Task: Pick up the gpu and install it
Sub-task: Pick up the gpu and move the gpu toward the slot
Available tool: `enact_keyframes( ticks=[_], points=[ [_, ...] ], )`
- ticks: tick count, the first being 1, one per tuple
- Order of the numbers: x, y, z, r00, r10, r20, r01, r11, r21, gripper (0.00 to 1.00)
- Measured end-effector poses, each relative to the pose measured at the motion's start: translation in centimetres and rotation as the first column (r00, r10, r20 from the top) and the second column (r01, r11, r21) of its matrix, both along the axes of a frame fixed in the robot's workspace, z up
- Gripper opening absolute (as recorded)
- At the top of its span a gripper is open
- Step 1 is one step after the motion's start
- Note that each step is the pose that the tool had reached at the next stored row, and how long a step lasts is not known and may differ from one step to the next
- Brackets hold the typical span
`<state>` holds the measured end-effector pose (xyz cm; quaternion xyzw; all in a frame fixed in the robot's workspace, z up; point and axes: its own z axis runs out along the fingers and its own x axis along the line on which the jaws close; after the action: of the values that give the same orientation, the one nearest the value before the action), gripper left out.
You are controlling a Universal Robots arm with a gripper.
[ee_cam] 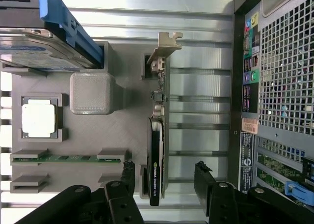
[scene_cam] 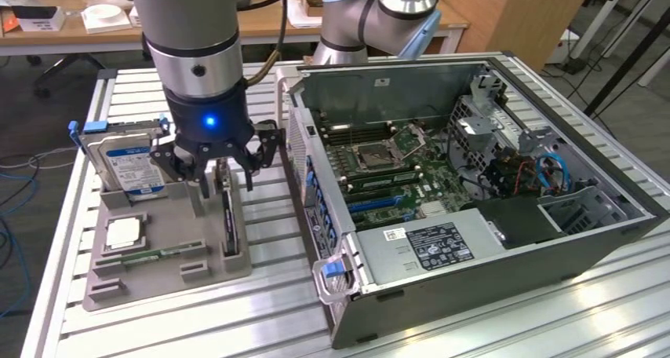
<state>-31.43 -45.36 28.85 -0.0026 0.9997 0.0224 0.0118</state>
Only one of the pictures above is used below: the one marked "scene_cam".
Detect wooden cabinet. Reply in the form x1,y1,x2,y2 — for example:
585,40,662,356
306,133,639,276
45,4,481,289
442,0,598,71

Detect blue floor cable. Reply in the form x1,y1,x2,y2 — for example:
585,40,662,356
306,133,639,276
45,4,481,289
0,169,41,320

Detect grey parts rack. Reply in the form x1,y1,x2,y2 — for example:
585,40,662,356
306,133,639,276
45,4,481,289
81,143,255,312

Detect white round holder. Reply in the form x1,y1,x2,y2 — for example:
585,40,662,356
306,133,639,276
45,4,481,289
80,3,134,35

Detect silver CPU chip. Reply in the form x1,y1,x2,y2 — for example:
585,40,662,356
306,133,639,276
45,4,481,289
106,218,143,249

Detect black open PC case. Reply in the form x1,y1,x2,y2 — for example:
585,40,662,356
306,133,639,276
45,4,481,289
275,51,670,351

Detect black slanted pole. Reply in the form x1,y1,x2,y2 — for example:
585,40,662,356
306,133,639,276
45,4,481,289
583,4,670,118

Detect white papers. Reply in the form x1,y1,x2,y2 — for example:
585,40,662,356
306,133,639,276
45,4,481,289
287,2,323,29

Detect white box with black top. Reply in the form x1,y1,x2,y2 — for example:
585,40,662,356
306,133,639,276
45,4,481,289
9,5,67,33

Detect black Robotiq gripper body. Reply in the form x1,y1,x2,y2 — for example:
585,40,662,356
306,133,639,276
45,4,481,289
163,82,258,162

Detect black RAM slot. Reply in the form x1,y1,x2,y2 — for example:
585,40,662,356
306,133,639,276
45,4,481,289
319,122,391,137
323,132,394,146

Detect metal socket cover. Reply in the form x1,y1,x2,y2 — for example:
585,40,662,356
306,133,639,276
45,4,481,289
390,122,429,161

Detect grey metal disk bay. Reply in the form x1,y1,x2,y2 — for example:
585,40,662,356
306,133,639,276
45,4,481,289
537,183,633,236

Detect green loose RAM stick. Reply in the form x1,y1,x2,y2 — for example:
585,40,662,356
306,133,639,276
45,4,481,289
120,244,192,261

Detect installed RAM stick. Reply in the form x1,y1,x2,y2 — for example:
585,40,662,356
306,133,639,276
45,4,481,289
342,170,423,188
344,181,420,196

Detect hard disk with blue caddy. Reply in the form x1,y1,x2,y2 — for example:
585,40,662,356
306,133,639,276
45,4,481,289
67,114,182,202

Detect black office chair base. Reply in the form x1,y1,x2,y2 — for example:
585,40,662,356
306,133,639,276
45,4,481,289
25,49,156,100

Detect grey power supply unit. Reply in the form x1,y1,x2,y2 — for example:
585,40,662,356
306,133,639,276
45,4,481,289
344,208,509,296

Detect orange box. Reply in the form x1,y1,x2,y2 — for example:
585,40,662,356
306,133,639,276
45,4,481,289
0,10,21,38

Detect wooden desk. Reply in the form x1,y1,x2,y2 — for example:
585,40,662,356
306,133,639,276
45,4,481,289
0,0,470,57

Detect green motherboard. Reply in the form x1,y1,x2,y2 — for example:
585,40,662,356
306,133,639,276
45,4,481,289
311,108,489,233

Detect red wire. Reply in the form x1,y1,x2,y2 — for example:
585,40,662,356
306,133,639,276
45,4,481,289
511,157,531,196

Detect black floor adapter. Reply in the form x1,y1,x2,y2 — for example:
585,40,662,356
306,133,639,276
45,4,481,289
562,57,590,75

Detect CPU socket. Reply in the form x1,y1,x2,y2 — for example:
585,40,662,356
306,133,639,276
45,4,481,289
352,141,404,170

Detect perforated metal drive cage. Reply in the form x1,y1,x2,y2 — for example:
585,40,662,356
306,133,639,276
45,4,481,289
447,94,527,166

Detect grey floor cable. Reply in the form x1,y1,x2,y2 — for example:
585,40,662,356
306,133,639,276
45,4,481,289
0,148,80,170

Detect white table frame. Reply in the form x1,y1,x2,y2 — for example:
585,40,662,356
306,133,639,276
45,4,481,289
567,0,670,88

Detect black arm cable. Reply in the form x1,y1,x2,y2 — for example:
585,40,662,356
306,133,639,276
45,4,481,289
238,0,304,86

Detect black graphics card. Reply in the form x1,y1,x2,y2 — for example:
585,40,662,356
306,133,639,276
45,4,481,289
214,157,240,257

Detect blue wire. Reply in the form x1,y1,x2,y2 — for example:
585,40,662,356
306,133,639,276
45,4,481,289
533,152,575,196

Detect small silver heatsink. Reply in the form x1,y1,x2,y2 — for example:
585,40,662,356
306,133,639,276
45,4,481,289
418,200,449,217

